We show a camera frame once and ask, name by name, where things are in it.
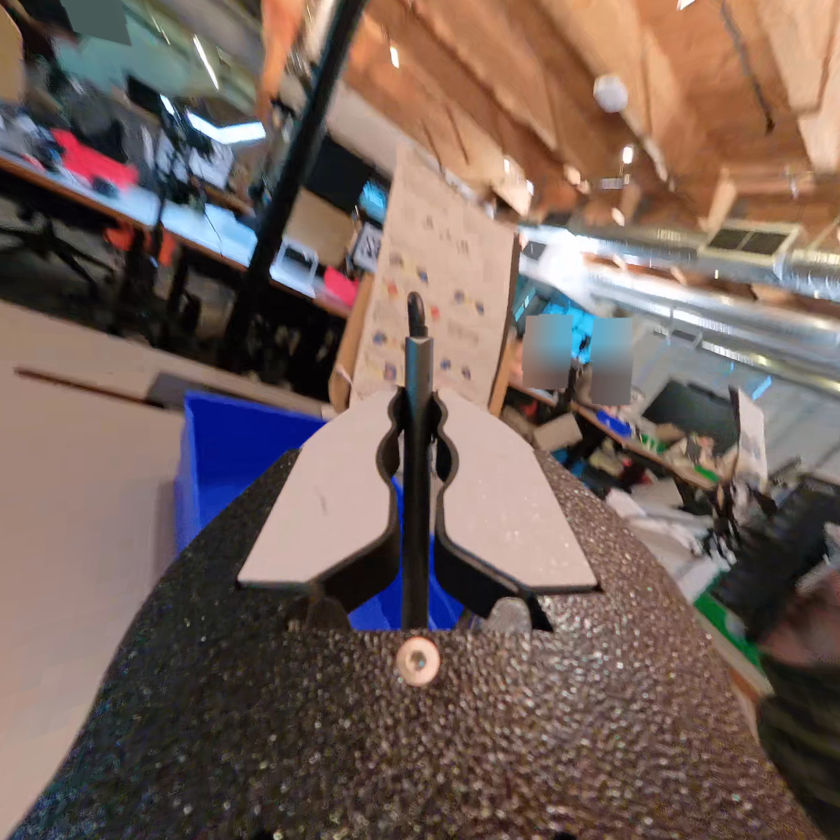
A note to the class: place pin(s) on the instruction sheet on stand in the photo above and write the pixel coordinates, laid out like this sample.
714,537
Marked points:
348,354

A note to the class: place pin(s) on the person's right hand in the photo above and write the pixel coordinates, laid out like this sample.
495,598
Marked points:
814,623

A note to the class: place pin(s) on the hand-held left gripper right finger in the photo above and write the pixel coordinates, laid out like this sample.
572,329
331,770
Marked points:
505,512

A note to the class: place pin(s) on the cluttered background workbench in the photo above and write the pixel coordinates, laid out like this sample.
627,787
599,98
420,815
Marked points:
197,226

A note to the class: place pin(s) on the printed instruction sheet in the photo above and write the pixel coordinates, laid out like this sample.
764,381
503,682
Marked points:
433,262

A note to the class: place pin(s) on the black pole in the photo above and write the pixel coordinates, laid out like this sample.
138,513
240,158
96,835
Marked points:
295,164

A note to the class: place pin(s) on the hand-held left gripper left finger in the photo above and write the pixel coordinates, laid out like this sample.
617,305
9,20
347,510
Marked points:
321,512

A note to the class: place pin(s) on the person's right forearm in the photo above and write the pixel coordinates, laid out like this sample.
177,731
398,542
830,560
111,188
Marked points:
807,735

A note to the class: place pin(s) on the white round ceiling lamp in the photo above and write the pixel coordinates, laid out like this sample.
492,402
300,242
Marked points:
610,93

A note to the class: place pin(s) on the grey desk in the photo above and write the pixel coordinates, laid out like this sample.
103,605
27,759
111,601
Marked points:
65,492

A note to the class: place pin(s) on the black multi-port hub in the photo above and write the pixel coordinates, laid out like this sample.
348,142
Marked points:
417,492

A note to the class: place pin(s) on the blue plastic bin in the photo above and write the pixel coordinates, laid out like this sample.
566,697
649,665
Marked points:
229,446

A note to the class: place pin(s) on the silver ventilation duct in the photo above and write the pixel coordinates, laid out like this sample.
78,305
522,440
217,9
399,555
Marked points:
689,289

